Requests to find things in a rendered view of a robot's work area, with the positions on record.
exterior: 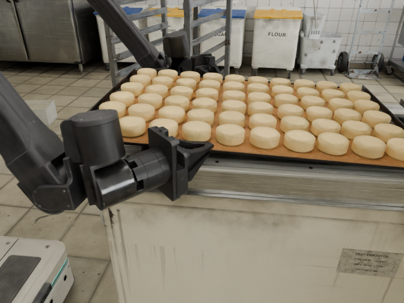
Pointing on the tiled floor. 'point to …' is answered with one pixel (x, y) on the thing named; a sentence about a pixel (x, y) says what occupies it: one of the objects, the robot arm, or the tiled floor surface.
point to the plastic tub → (44, 110)
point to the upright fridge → (48, 31)
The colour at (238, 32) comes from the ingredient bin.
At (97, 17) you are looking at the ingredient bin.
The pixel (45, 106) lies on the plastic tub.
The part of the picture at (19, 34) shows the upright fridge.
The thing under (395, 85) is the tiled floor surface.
